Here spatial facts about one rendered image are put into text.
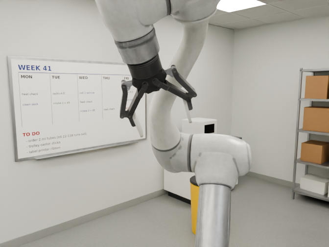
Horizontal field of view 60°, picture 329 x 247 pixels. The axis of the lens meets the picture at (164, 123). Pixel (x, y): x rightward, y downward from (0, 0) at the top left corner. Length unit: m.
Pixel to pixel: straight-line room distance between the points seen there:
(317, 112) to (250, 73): 1.55
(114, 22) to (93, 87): 3.12
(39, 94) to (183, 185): 2.34
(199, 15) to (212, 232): 0.58
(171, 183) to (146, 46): 3.99
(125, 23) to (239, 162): 0.55
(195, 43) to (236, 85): 5.09
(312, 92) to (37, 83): 3.66
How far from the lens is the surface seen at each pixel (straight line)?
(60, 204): 3.78
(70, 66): 3.56
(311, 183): 4.94
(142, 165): 4.31
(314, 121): 4.68
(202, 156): 0.91
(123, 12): 0.57
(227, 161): 0.91
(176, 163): 0.95
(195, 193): 3.39
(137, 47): 0.60
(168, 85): 0.69
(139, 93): 0.69
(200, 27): 0.68
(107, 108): 3.80
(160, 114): 0.80
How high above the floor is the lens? 1.77
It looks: 8 degrees down
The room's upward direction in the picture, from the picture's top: straight up
